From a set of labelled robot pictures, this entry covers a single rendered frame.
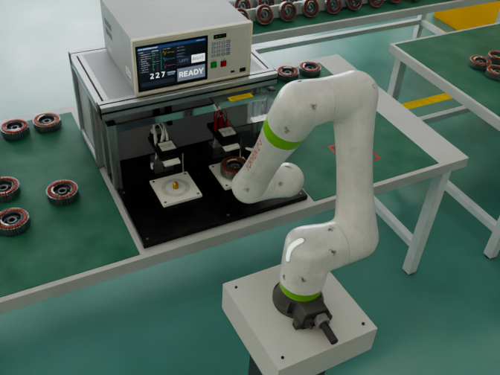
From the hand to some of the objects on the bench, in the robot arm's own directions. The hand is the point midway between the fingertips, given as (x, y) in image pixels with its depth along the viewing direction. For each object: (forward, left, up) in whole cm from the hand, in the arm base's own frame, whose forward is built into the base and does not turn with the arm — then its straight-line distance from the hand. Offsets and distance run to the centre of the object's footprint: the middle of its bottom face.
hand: (242, 166), depth 214 cm
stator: (+7, 0, -7) cm, 10 cm away
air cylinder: (+20, +25, -10) cm, 33 cm away
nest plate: (+5, +24, -10) cm, 26 cm away
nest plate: (+7, 0, -9) cm, 11 cm away
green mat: (+34, -51, -8) cm, 61 cm away
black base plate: (+8, +12, -11) cm, 18 cm away
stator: (+7, +81, -14) cm, 83 cm away
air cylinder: (+21, +1, -8) cm, 23 cm away
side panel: (+44, +47, -12) cm, 65 cm away
